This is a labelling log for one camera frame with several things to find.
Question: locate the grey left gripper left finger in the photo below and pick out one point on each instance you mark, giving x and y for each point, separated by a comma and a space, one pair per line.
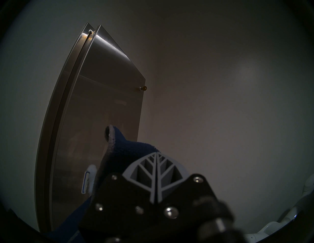
142, 176

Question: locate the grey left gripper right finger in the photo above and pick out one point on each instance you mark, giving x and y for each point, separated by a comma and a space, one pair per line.
169, 174

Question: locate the dark blue cloth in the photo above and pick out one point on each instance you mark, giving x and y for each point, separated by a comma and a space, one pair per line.
122, 151

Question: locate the blue bordered white label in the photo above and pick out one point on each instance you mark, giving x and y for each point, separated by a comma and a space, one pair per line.
84, 182

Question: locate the small amber knob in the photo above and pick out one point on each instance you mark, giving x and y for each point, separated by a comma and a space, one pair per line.
144, 88

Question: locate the stainless steel wall dispenser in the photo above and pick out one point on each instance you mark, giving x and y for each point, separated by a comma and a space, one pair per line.
98, 98

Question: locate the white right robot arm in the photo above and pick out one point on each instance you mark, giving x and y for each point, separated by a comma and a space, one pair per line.
269, 226

